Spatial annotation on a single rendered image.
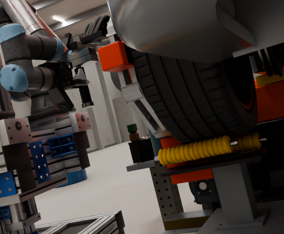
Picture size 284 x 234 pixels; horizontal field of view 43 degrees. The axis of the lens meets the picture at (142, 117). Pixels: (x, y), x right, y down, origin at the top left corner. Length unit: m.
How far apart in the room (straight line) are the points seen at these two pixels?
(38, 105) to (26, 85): 0.78
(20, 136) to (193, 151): 0.63
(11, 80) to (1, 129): 0.33
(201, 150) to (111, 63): 0.40
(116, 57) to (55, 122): 0.83
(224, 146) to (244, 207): 0.25
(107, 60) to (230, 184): 0.59
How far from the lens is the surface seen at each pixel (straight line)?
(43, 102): 1.85
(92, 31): 1.28
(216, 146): 1.17
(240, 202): 1.29
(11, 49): 1.09
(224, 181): 1.29
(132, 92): 1.12
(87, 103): 1.30
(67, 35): 2.37
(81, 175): 6.23
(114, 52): 1.05
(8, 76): 1.06
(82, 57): 1.31
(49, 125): 1.82
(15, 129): 1.37
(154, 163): 1.85
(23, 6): 1.28
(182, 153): 1.20
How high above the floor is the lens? 0.63
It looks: 2 degrees up
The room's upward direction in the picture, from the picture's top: 14 degrees counter-clockwise
